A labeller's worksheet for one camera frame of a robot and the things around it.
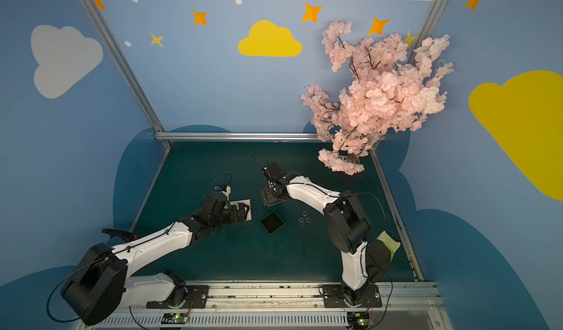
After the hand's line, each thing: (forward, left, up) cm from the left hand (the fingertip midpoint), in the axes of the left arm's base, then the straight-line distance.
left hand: (244, 208), depth 87 cm
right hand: (+9, -13, -2) cm, 16 cm away
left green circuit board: (-36, +19, -8) cm, 42 cm away
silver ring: (0, -27, -9) cm, 28 cm away
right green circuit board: (-35, -42, -8) cm, 55 cm away
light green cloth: (-11, -60, -8) cm, 61 cm away
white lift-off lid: (+6, +1, -6) cm, 8 cm away
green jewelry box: (+2, -11, +5) cm, 12 cm away
